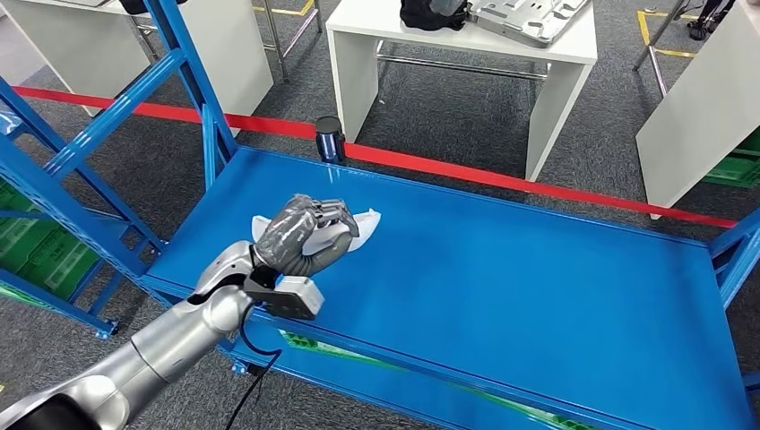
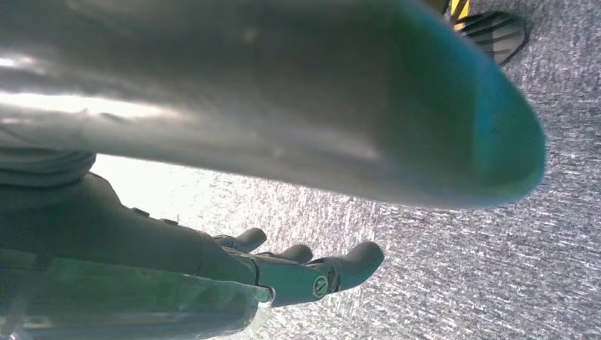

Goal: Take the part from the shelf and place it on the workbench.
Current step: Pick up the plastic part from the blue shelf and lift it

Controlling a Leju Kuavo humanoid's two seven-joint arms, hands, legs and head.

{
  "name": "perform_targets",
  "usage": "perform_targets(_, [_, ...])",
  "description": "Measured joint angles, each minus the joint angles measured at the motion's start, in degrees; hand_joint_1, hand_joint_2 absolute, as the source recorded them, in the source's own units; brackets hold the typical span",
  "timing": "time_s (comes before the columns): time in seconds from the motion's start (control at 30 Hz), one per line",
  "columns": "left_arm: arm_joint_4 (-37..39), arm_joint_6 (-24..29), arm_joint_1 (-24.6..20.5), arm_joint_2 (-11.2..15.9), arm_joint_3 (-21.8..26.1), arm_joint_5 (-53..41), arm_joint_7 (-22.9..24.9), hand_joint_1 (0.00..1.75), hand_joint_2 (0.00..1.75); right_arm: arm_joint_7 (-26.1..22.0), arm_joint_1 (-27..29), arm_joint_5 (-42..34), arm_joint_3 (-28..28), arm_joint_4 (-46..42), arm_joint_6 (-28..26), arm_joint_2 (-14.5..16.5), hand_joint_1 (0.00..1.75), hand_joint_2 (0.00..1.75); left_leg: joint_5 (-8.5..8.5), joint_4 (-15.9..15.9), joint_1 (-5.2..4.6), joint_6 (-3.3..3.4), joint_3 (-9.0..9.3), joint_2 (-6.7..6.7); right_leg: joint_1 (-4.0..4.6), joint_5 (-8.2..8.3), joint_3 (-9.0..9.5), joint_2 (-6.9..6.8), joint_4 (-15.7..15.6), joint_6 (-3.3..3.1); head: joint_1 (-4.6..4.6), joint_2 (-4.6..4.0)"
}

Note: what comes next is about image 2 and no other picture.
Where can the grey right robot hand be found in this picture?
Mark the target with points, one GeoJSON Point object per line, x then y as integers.
{"type": "Point", "coordinates": [235, 94]}

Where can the black ribbed robot foot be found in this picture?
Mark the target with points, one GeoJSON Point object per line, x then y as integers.
{"type": "Point", "coordinates": [497, 37]}

